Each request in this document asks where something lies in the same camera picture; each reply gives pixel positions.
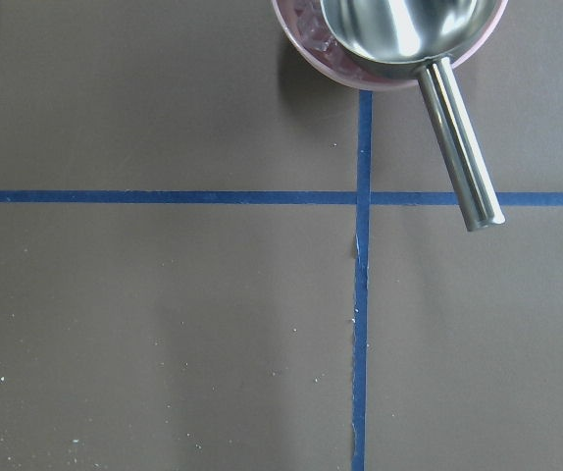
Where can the pink bowl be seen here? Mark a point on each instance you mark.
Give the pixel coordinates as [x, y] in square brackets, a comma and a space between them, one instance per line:
[340, 68]

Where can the metal scoop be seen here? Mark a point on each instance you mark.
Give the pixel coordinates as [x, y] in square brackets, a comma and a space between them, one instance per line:
[463, 157]

